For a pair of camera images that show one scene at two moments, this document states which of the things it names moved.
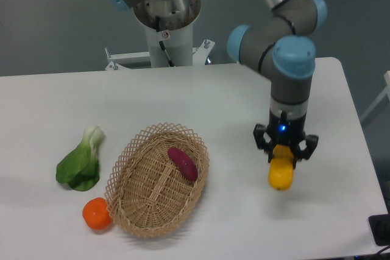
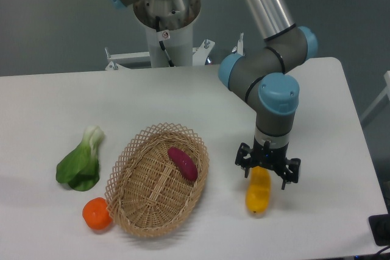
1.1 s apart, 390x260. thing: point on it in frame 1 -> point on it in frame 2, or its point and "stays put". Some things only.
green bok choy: [79, 168] stays put
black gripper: [283, 130] -> [269, 157]
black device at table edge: [379, 225] stays put
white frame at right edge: [385, 94] stays put
